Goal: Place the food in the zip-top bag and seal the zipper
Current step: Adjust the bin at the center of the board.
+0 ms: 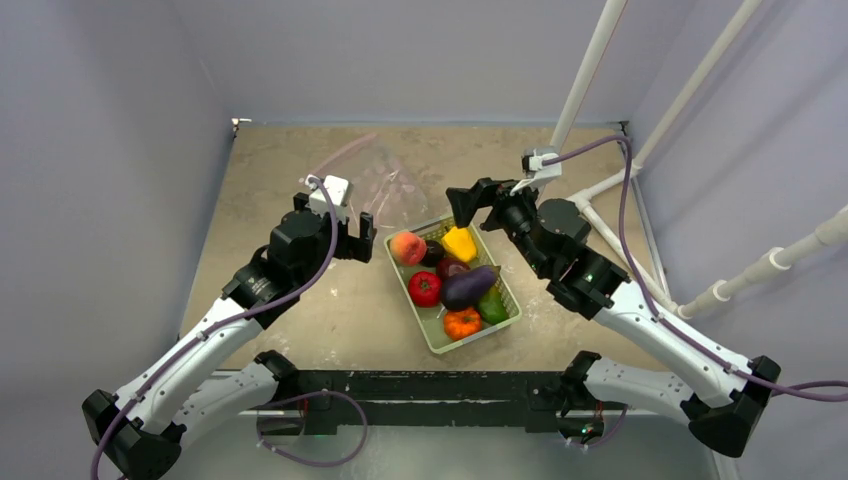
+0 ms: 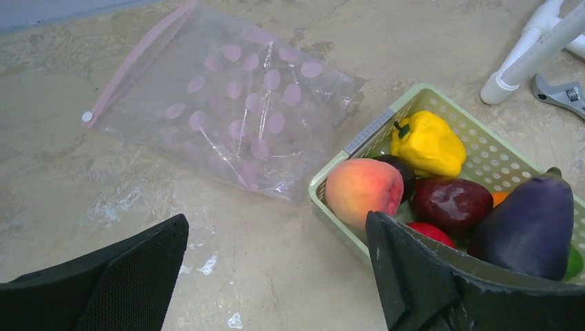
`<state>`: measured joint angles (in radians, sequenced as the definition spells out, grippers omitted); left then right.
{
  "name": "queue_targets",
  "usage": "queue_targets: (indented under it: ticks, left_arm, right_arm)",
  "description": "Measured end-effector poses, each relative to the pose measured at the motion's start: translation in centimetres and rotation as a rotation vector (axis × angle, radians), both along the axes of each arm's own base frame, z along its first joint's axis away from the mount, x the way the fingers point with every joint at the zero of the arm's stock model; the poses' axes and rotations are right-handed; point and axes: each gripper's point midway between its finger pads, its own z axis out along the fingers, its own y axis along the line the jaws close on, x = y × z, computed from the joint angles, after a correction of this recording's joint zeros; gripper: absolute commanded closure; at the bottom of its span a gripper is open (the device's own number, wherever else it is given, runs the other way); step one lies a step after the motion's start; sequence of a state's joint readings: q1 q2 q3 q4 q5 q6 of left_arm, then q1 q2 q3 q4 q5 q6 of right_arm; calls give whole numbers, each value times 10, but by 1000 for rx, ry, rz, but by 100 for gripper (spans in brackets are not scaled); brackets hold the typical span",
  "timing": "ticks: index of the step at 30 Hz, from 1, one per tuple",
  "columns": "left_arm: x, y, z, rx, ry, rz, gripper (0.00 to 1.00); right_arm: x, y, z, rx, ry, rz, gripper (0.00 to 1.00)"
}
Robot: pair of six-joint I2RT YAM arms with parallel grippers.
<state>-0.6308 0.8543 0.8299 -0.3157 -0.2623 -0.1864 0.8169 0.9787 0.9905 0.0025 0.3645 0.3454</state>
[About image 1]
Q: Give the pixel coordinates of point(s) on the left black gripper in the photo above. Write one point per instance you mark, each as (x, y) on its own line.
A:
(352, 246)

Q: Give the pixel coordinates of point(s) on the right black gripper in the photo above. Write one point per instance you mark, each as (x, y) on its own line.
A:
(490, 206)

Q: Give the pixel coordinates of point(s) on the peach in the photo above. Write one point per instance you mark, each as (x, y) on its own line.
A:
(407, 248)

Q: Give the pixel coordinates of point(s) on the dark red apple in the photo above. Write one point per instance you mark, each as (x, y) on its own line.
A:
(449, 266)

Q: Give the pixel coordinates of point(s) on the clear pink zip bag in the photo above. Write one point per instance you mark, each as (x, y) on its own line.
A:
(381, 185)

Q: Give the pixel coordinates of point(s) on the red tomato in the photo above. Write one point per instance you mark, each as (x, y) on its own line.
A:
(424, 289)

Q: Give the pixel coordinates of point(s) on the purple eggplant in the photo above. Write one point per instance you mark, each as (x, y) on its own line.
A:
(466, 289)

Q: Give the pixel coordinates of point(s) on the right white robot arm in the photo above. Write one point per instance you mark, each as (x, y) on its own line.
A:
(717, 393)

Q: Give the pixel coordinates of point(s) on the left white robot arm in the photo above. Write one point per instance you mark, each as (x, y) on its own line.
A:
(144, 426)

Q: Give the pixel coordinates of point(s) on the yellow bell pepper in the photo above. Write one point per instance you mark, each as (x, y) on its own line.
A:
(459, 243)

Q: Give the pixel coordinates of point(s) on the dark purple plum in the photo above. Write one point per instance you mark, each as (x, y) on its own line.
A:
(433, 255)

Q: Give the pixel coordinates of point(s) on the green orange mango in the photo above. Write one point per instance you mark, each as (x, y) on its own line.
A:
(491, 307)

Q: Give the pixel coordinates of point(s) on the small orange pumpkin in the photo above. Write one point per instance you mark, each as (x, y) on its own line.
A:
(458, 325)

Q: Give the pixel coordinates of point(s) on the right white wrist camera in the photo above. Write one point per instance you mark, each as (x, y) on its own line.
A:
(540, 167)

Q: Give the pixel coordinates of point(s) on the black base frame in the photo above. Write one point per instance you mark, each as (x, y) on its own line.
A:
(535, 401)

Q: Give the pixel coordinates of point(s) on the white pipe frame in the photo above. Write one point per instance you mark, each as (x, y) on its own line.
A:
(777, 260)

